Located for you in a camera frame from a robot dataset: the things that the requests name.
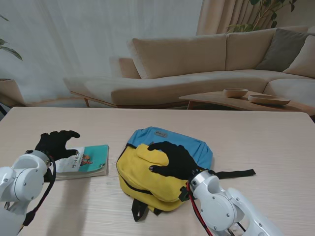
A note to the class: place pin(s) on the small wooden bowl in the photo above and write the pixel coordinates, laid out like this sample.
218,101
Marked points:
235,93

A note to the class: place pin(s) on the tall green leafy plant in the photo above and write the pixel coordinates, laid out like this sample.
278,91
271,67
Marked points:
242,27

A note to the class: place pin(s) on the blue and yellow school bag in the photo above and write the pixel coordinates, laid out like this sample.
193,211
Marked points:
152,182

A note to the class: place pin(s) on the grey cushion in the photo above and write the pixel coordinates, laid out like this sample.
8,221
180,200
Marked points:
280,49

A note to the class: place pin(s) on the white sheer curtain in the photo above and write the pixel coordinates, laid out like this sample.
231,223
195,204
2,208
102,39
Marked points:
73,37

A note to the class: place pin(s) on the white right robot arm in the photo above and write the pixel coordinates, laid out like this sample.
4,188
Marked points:
226,209

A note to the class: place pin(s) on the beige cushion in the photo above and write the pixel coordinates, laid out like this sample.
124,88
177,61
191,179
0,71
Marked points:
305,61

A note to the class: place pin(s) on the beige sofa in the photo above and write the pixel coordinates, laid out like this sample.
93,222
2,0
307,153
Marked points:
172,56

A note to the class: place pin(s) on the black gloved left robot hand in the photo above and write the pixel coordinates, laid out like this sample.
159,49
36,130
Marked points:
56,145

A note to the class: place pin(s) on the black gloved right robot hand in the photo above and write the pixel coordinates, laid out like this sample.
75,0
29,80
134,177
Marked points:
177,159

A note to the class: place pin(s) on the wooden coffee table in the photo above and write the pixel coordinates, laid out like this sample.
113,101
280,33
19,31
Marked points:
216,98

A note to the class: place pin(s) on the variegated leaf plant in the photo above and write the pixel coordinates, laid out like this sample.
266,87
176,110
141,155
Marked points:
12,52

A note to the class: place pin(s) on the beige curtain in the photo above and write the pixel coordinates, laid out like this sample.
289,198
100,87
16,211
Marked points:
216,17

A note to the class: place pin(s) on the black stand leg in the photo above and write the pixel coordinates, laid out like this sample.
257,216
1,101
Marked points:
2,109

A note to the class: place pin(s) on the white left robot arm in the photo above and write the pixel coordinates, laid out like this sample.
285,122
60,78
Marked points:
19,182

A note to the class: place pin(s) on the light wooden planter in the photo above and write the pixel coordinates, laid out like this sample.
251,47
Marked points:
9,92

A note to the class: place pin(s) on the teal and white book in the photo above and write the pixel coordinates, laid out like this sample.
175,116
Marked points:
81,162

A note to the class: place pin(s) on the wide shallow wooden bowl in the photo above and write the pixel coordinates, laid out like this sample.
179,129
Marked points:
268,100

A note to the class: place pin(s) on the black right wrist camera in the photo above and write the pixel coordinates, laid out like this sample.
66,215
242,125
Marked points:
184,194

